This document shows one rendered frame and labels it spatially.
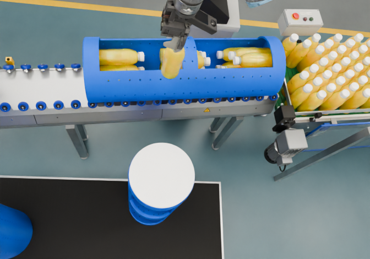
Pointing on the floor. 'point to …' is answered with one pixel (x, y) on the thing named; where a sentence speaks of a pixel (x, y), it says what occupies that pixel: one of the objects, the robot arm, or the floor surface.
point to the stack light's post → (326, 153)
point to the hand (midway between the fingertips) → (177, 43)
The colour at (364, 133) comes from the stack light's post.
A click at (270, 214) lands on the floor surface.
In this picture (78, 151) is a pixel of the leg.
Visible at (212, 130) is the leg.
